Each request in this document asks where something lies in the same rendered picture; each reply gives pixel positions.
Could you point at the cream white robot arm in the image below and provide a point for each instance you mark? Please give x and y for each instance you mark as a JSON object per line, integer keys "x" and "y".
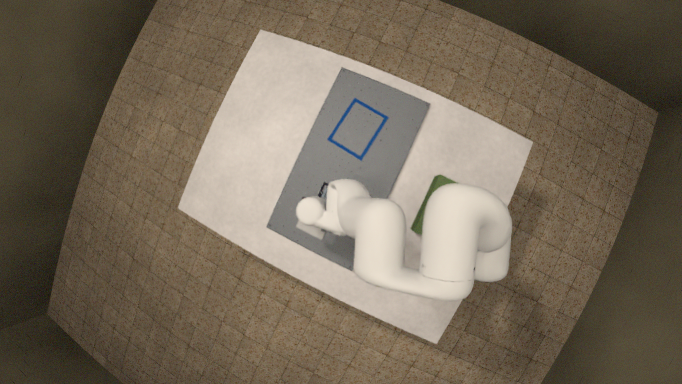
{"x": 456, "y": 215}

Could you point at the blue rectangular tape outline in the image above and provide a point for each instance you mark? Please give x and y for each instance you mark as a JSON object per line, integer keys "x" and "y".
{"x": 374, "y": 136}

